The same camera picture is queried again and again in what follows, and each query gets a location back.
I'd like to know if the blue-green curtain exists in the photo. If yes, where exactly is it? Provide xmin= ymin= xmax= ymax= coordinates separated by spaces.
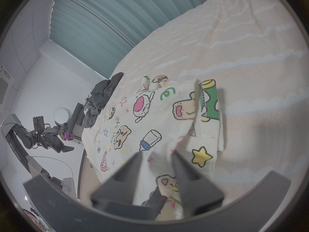
xmin=49 ymin=0 xmax=136 ymax=80
xmin=57 ymin=0 xmax=230 ymax=48

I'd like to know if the black garment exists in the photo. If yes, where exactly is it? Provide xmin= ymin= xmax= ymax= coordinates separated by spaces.
xmin=90 ymin=72 xmax=125 ymax=111

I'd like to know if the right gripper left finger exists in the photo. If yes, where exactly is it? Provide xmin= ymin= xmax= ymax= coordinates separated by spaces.
xmin=90 ymin=151 xmax=143 ymax=207

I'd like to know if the bed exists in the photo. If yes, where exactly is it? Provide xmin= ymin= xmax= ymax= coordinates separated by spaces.
xmin=78 ymin=0 xmax=309 ymax=210

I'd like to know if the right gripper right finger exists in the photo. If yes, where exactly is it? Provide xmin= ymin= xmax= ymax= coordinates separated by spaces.
xmin=171 ymin=151 xmax=224 ymax=217

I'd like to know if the black cable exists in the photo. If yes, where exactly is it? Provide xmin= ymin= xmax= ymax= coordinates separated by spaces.
xmin=31 ymin=156 xmax=74 ymax=178

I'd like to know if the ceiling air conditioner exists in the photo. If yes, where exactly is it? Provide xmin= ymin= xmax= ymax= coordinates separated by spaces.
xmin=0 ymin=65 xmax=14 ymax=111

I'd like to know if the dark grey garment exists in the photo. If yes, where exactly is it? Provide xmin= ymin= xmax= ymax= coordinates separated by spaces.
xmin=83 ymin=101 xmax=105 ymax=129

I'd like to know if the white printed pyjama top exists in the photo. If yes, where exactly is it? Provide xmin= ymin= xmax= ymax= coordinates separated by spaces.
xmin=82 ymin=75 xmax=226 ymax=221

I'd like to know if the white trash bin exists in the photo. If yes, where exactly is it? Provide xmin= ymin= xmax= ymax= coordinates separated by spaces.
xmin=53 ymin=107 xmax=71 ymax=126

